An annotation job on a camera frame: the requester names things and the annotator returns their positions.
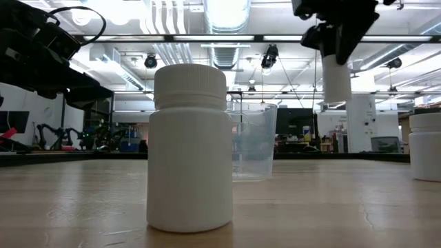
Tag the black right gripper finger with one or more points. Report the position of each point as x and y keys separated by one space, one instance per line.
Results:
x=358 y=38
x=329 y=39

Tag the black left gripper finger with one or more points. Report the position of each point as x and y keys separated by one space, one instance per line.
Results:
x=91 y=100
x=58 y=84

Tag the white plastic pill bottle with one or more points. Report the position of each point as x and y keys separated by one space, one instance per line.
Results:
x=336 y=82
x=427 y=148
x=189 y=155

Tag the black background robot arm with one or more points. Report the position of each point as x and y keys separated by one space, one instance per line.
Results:
x=46 y=132

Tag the clear plastic basket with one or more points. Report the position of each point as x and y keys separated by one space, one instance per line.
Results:
x=255 y=144

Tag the black shelving unit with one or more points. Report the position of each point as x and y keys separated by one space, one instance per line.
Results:
x=100 y=117

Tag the black ceiling track light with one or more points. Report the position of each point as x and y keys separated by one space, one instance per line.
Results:
x=150 y=62
x=392 y=90
x=251 y=90
x=269 y=56
x=394 y=63

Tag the small black monitor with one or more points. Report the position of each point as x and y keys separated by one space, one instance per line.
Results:
x=15 y=120

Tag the blue storage bins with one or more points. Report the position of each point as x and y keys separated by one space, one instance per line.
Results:
x=130 y=146

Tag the white square pillar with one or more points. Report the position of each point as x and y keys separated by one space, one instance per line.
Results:
x=360 y=124

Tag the yellow and blue bottle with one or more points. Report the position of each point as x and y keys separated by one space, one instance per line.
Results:
x=306 y=133

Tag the black monitor beside cabinet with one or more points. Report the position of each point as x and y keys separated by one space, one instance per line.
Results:
x=427 y=110

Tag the wooden cabinet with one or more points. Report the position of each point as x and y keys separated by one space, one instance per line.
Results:
x=404 y=134

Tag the gray storage bin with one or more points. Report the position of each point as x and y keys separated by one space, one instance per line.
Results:
x=385 y=143

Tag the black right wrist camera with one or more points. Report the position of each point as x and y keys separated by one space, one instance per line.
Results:
x=311 y=38

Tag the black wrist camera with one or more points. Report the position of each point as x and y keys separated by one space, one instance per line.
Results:
x=311 y=38
x=56 y=39

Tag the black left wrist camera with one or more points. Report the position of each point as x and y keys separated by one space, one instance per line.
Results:
x=56 y=39

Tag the black distant frame bar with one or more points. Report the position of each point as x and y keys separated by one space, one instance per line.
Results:
x=293 y=92

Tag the black overhead frame bar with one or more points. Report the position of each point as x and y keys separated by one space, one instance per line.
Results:
x=258 y=38

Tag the silver ceiling air duct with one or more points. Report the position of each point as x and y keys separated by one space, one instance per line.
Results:
x=225 y=55

